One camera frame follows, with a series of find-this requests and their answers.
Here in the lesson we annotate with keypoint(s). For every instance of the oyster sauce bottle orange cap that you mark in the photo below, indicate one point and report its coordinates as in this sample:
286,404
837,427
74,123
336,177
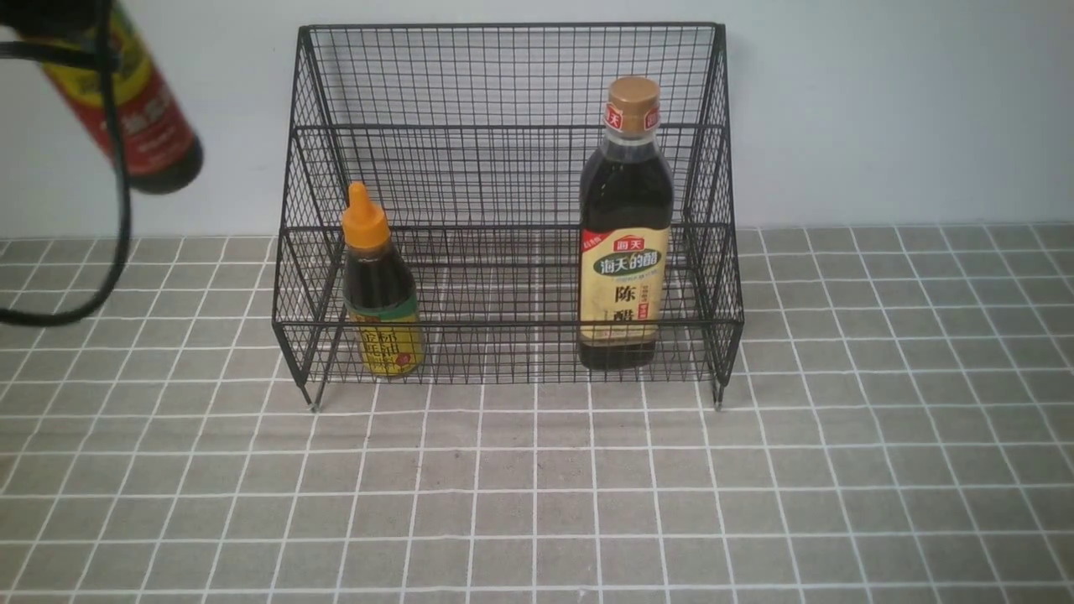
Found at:
380,293

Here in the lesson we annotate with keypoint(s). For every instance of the soy sauce bottle red label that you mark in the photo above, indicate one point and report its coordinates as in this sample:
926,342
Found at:
163,153

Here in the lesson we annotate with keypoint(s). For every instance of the vinegar bottle tan label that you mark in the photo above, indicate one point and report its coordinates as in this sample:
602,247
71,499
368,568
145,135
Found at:
627,199

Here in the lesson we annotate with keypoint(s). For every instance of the black wire mesh rack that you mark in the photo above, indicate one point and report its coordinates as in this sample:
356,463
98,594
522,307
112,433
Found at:
473,137

